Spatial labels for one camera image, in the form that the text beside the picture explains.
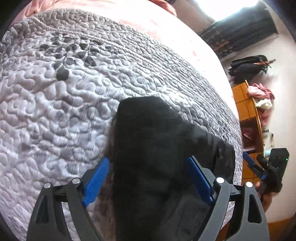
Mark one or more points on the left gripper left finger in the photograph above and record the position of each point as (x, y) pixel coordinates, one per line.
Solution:
(57, 206)

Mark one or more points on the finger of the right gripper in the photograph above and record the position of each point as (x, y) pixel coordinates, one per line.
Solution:
(256, 169)

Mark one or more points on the black pants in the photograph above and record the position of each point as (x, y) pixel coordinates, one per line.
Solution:
(153, 196)

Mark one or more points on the right hand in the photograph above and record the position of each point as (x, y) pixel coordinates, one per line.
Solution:
(266, 199)

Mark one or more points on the wooden dresser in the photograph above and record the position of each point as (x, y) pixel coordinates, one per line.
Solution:
(251, 130)

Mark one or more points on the pink clothes pile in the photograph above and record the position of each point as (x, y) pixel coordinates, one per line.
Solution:
(264, 99)

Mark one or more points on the coat rack with dark coats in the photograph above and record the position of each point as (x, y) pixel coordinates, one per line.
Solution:
(247, 68)

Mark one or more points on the dark patterned curtains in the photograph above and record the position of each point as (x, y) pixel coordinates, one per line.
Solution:
(240, 30)

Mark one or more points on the grey quilted bedspread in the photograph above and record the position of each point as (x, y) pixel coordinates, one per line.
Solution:
(64, 73)

